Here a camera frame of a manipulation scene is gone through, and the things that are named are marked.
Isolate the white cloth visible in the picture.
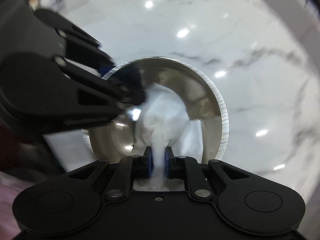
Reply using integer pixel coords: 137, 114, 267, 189
132, 83, 203, 191

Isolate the blue stainless steel bowl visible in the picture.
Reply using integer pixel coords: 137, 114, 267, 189
88, 57, 229, 163

